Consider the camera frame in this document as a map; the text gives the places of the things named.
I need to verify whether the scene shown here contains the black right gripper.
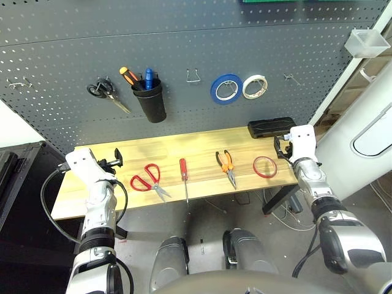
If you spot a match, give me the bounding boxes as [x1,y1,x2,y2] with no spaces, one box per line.
[276,140,292,160]

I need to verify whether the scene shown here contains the red handled screwdriver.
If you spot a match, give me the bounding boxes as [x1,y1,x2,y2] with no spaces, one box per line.
[179,158,190,205]

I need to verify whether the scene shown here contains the black tool case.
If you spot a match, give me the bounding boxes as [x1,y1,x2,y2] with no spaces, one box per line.
[247,116,297,139]

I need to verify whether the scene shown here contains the silver right robot leg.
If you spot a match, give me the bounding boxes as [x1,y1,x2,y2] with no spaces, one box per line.
[222,228,279,275]

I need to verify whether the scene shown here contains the white tape roll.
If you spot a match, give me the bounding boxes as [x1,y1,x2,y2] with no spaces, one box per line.
[242,74,268,100]

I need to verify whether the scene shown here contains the black plastic cup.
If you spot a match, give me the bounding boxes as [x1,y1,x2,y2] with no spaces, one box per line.
[130,78,168,124]

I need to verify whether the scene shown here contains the red tape ring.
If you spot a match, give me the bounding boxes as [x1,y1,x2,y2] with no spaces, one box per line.
[252,156,278,178]

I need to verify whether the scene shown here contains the dark grey pegboard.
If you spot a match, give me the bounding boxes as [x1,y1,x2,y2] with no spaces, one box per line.
[0,0,390,156]

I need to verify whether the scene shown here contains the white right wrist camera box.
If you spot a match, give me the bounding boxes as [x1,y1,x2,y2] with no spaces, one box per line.
[288,124,317,163]

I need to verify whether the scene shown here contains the silver robot leg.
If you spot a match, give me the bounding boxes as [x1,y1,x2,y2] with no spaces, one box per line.
[222,228,279,275]
[149,235,190,293]

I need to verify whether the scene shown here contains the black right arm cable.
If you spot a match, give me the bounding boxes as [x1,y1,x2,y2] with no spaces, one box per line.
[274,134,322,279]

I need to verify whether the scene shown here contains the red handled scissors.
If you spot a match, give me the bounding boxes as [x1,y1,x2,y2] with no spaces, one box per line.
[130,163,172,203]

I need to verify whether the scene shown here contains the white floor cables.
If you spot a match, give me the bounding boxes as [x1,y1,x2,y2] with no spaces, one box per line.
[263,188,318,232]

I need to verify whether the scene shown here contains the silver left robot leg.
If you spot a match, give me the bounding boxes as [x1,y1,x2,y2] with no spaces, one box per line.
[149,235,190,293]

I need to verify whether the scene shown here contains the grey robot torso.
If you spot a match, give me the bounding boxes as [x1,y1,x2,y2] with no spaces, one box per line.
[151,269,353,294]

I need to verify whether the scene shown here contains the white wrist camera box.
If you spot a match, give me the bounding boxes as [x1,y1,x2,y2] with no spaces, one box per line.
[288,124,317,163]
[65,148,107,181]

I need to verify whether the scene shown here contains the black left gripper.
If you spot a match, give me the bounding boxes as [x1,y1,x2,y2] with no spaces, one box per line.
[97,148,124,177]

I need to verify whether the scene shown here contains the translucent plastic bin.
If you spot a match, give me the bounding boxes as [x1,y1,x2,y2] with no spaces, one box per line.
[344,29,391,59]

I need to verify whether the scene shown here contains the black handled scissors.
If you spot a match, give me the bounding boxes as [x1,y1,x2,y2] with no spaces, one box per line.
[86,76,132,115]

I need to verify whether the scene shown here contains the double metal pegboard hook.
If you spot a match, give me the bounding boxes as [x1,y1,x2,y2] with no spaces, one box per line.
[6,77,34,90]

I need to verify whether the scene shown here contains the dark power adapter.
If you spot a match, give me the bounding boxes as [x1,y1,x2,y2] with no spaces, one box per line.
[287,194,304,214]

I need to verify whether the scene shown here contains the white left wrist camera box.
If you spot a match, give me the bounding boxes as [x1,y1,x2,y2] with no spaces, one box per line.
[65,148,107,181]

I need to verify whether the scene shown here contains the white pegboard frame post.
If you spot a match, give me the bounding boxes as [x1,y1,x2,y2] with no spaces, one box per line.
[308,0,392,125]

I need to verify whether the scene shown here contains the orange black screwdriver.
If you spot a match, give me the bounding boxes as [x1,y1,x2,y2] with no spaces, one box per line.
[119,66,145,91]

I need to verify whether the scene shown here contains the black equipment case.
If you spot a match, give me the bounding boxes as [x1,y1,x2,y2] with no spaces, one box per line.
[0,141,47,230]

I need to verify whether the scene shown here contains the blue tape roll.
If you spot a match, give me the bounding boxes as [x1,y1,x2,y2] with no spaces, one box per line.
[209,73,244,105]

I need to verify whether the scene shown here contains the orange black needle-nose pliers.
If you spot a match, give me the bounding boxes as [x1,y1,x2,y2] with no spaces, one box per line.
[215,149,238,190]

